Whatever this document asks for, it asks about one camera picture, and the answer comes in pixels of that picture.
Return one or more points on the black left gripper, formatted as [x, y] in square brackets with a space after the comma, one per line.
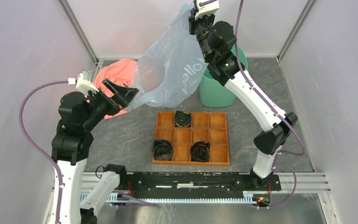
[125, 96]

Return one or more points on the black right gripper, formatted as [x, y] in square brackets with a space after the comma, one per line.
[193, 22]

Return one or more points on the translucent blue plastic trash bag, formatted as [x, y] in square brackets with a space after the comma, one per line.
[171, 69]

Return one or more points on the green plastic trash bin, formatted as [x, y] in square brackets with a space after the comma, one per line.
[213, 94]

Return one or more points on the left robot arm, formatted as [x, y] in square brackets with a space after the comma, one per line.
[80, 112]

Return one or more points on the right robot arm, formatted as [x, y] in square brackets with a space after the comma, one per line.
[276, 124]

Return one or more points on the pink cloth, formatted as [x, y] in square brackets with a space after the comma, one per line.
[120, 73]

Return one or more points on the rolled black belt yellow stitching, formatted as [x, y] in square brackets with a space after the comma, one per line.
[182, 119]

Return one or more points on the rolled black belt left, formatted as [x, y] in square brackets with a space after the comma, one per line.
[163, 150]

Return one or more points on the orange compartment tray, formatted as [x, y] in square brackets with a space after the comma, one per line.
[205, 126]

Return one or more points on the rolled black belt orange stitching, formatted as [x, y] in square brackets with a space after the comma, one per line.
[200, 151]

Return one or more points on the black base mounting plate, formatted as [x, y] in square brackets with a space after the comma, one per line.
[195, 185]

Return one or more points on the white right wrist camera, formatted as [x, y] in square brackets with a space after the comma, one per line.
[205, 7]

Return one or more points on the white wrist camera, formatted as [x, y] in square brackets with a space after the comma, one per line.
[205, 7]
[82, 83]

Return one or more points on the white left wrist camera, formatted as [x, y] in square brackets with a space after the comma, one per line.
[82, 83]

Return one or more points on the white slotted cable duct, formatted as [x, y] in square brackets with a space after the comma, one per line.
[244, 199]

